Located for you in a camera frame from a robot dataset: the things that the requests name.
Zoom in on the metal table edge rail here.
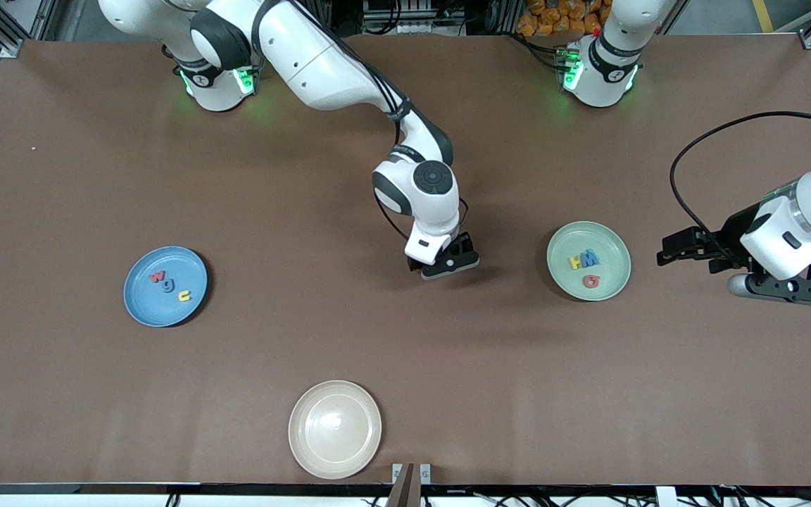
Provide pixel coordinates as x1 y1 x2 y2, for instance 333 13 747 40
0 482 811 498

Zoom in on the orange packets pile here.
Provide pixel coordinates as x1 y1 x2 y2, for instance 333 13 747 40
516 0 607 37

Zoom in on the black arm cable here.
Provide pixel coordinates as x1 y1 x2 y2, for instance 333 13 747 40
286 0 470 242
669 111 811 247

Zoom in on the blue plate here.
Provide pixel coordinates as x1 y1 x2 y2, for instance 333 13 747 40
122 245 208 328

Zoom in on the beige plate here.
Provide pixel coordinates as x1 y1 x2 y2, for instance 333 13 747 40
288 380 383 480

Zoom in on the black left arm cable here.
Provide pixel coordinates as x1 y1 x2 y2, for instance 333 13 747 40
669 111 811 247

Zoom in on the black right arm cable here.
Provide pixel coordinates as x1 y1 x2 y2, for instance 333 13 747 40
286 0 470 242

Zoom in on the grey metal edge bracket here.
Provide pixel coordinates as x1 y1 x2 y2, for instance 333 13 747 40
391 463 432 487

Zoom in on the green plate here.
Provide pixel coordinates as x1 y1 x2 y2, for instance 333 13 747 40
546 220 632 302

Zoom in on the brown wedge-shaped pole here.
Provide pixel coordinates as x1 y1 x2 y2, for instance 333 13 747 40
386 463 417 507

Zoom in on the brown table cover sheet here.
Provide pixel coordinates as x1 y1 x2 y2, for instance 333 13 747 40
0 34 811 487

